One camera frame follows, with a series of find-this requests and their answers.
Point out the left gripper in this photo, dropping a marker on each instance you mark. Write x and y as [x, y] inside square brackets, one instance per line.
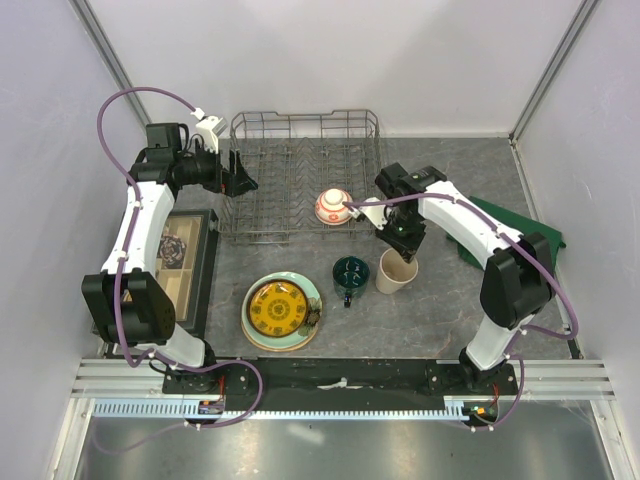
[236, 181]

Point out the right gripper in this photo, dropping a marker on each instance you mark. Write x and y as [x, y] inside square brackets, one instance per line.
[408, 246]

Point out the beige plastic cup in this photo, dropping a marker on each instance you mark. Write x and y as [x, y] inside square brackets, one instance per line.
[392, 277]

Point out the dark green mug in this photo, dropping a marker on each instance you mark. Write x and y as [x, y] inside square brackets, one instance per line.
[350, 276]

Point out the white red patterned bowl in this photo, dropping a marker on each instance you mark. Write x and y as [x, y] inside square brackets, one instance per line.
[330, 209]

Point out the mint green flower plate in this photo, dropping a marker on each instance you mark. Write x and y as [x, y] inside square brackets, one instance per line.
[314, 316]

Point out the yellow black patterned plate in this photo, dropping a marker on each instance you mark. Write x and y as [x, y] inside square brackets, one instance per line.
[277, 308]

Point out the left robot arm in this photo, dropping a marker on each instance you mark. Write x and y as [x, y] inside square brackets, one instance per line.
[173, 158]

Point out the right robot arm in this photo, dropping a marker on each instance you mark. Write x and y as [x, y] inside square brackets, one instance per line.
[517, 276]

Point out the black framed compartment box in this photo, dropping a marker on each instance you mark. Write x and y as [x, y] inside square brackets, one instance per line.
[161, 276]

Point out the green folded cloth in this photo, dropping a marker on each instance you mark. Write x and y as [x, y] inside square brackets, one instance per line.
[524, 224]

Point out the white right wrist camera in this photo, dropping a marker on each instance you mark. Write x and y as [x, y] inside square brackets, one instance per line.
[370, 211]

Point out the grey wire dish rack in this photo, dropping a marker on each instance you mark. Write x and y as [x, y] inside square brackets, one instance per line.
[294, 158]

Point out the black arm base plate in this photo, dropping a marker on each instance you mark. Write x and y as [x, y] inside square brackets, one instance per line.
[352, 385]

